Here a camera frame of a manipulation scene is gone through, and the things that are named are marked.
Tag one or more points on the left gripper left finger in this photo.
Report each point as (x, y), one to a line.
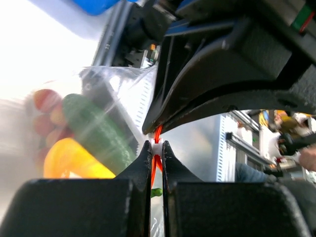
(118, 207)

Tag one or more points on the yellow bell pepper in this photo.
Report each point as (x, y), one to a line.
(68, 159)

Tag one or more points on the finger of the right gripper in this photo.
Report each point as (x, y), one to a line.
(300, 97)

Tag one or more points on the white slotted cable duct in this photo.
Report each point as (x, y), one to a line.
(199, 145)

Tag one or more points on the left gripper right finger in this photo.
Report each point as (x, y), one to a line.
(194, 208)

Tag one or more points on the blue plastic bin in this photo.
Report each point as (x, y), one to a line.
(97, 7)

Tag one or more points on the clear orange zip top bag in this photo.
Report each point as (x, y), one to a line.
(18, 141)

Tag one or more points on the red cherry tomato bunch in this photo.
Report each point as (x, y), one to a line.
(50, 124)

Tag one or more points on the green chili pepper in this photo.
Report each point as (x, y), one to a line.
(98, 134)

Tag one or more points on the person in background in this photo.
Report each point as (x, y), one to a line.
(246, 174)

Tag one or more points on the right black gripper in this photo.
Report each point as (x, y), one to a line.
(272, 46)

